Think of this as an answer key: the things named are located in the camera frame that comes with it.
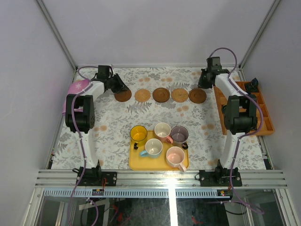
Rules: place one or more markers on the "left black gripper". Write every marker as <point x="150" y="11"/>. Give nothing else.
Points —
<point x="116" y="82"/>

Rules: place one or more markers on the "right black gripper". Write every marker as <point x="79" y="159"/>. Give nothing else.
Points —
<point x="201" y="84"/>

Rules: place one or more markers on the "brown wooden coaster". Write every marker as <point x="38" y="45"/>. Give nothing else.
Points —
<point x="197" y="96"/>
<point x="123" y="96"/>
<point x="161" y="95"/>

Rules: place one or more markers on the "woven rattan coaster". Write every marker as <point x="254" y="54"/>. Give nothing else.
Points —
<point x="179" y="95"/>
<point x="142" y="95"/>

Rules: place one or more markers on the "purple mug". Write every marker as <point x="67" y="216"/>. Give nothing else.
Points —
<point x="179" y="135"/>

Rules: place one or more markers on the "pink mug cream inside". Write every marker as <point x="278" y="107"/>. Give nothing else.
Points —
<point x="163" y="131"/>

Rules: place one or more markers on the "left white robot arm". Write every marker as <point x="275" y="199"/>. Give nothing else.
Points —
<point x="79" y="110"/>

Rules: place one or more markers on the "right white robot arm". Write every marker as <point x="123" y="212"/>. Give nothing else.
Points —
<point x="239" y="112"/>

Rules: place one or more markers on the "pink star cloth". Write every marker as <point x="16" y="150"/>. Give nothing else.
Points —
<point x="79" y="86"/>

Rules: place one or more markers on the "dark rolled item far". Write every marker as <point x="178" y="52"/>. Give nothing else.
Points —
<point x="252" y="86"/>

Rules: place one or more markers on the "yellow glass mug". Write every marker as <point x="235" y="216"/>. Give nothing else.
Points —
<point x="138" y="135"/>

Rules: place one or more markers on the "light blue mug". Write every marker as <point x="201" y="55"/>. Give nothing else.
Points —
<point x="153" y="148"/>

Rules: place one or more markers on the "orange wooden compartment box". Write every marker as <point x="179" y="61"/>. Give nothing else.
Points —
<point x="267" y="126"/>

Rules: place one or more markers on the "pink mug front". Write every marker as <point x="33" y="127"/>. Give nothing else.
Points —
<point x="175" y="157"/>

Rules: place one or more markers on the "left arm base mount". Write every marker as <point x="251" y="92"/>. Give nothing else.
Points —
<point x="96" y="177"/>

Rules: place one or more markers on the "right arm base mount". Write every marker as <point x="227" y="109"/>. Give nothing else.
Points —
<point x="219" y="177"/>

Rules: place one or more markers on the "aluminium front rail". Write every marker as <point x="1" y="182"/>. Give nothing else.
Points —
<point x="134" y="184"/>

